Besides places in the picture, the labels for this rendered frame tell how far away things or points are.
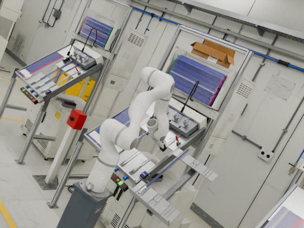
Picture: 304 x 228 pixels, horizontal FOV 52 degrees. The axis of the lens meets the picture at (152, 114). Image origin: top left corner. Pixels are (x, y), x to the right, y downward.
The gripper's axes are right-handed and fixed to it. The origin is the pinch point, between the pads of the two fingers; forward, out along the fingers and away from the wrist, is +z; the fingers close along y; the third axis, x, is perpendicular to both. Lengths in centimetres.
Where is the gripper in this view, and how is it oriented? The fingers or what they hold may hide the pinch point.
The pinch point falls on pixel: (162, 148)
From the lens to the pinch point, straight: 237.0
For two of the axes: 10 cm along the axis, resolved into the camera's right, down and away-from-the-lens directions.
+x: -7.1, 6.4, -3.1
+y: -6.6, -4.4, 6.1
